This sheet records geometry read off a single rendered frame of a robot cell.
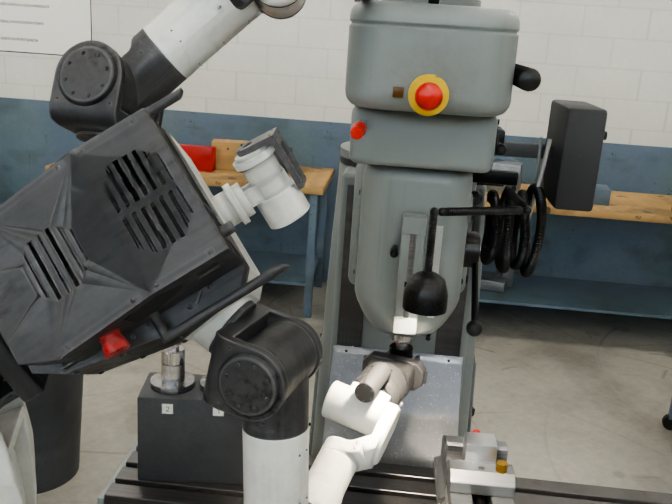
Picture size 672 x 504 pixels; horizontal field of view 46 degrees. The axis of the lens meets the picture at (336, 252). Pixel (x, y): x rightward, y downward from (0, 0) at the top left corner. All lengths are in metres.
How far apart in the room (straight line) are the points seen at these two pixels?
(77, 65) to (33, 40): 5.13
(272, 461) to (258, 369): 0.15
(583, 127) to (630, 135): 4.20
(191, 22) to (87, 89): 0.17
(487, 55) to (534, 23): 4.48
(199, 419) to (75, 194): 0.76
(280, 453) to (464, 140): 0.58
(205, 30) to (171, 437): 0.85
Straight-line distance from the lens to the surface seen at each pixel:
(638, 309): 5.43
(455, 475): 1.57
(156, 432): 1.64
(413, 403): 1.93
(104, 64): 1.09
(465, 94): 1.20
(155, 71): 1.13
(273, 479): 1.08
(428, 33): 1.20
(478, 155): 1.31
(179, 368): 1.62
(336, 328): 1.93
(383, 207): 1.36
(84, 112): 1.09
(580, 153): 1.67
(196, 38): 1.12
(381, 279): 1.39
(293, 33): 5.68
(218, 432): 1.62
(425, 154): 1.31
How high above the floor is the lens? 1.85
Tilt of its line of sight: 16 degrees down
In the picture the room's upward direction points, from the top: 4 degrees clockwise
